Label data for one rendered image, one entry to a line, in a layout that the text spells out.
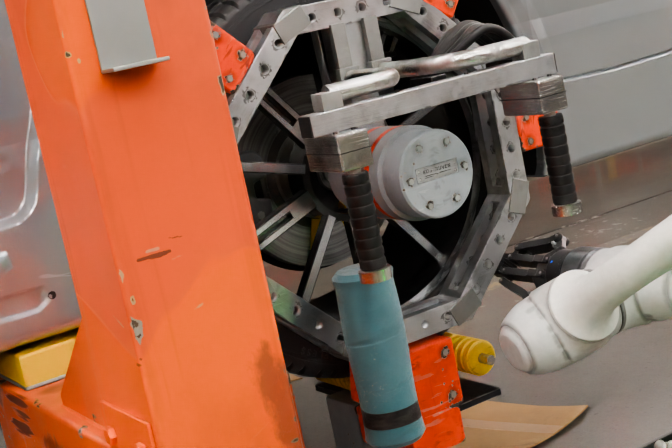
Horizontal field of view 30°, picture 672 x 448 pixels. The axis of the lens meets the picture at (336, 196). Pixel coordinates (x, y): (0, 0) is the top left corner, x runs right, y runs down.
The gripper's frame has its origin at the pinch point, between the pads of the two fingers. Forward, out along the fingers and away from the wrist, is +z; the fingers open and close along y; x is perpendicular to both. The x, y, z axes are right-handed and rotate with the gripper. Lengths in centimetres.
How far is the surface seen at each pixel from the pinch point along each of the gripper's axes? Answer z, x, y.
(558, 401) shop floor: 81, -95, 5
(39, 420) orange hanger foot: -3, 58, -55
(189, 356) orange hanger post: -47, 64, -42
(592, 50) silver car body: 4.7, -2.1, 44.4
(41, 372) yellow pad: 5, 58, -50
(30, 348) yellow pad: 8, 60, -48
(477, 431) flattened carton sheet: 83, -76, -13
